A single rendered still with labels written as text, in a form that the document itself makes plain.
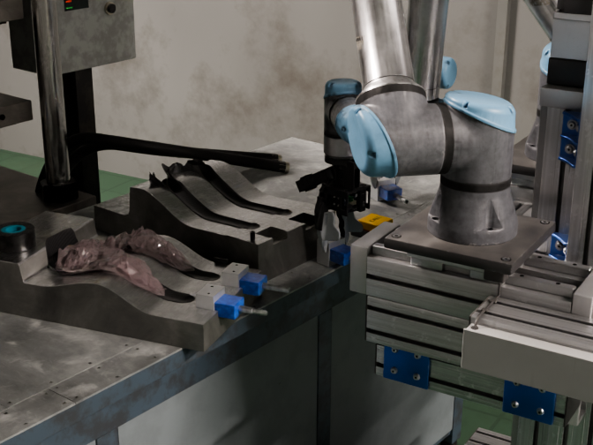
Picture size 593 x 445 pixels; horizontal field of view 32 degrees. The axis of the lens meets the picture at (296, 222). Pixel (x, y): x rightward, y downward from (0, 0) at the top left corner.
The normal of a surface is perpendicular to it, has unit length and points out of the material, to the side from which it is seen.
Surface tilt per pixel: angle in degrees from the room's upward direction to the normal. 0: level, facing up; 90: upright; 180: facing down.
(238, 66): 90
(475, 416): 0
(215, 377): 90
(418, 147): 86
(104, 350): 0
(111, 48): 90
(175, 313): 0
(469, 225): 72
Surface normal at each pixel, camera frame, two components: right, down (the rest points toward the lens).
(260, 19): -0.51, 0.30
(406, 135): 0.15, -0.06
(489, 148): 0.17, 0.35
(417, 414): 0.78, 0.22
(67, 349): 0.00, -0.93
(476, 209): -0.11, 0.06
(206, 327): 0.93, 0.14
